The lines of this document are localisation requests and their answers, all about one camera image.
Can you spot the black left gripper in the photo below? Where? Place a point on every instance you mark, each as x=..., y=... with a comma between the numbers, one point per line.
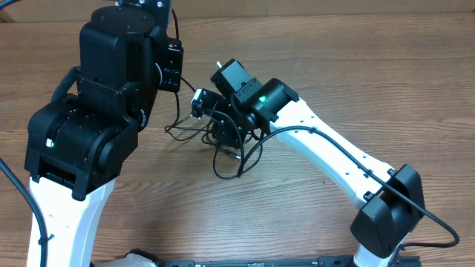
x=170, y=79

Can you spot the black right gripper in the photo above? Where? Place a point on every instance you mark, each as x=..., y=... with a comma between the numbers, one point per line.
x=225, y=130

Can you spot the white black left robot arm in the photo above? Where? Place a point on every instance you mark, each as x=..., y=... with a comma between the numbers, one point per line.
x=78, y=142

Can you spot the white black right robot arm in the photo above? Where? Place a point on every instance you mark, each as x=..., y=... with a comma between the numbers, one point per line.
x=388, y=200

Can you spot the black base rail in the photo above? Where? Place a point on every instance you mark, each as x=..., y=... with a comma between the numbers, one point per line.
x=135, y=260

